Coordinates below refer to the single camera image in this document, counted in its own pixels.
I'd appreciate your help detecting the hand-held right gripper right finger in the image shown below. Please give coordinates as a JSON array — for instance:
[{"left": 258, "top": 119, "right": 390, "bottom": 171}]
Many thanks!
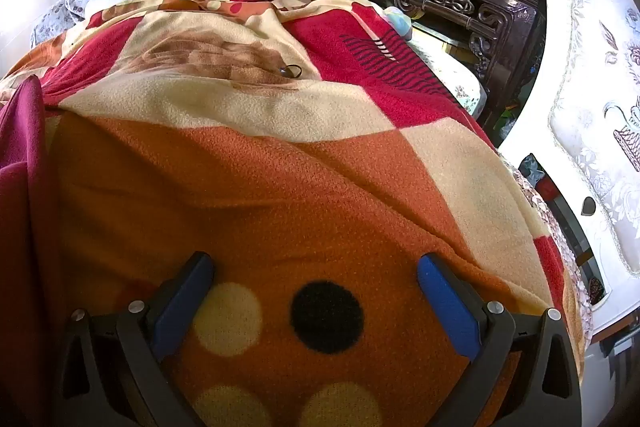
[{"left": 417, "top": 252, "right": 583, "bottom": 427}]

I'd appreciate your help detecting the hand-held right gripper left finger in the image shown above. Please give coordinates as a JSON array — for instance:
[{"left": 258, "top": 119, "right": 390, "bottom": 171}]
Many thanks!
[{"left": 52, "top": 251, "right": 217, "bottom": 427}]

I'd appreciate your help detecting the maroon garment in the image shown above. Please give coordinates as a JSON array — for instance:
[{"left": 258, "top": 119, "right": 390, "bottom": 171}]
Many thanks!
[{"left": 0, "top": 76, "right": 66, "bottom": 323}]

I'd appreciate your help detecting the orange red cream printed blanket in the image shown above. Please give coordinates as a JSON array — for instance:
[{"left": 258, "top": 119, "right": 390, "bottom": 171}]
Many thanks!
[{"left": 0, "top": 0, "right": 586, "bottom": 427}]

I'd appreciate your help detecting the floral mattress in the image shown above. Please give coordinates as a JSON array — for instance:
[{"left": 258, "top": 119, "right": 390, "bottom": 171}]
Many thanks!
[{"left": 410, "top": 27, "right": 488, "bottom": 118}]

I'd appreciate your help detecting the white upholstered chair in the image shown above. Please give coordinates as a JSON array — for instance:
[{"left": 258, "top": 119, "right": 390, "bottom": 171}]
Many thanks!
[{"left": 497, "top": 0, "right": 640, "bottom": 343}]

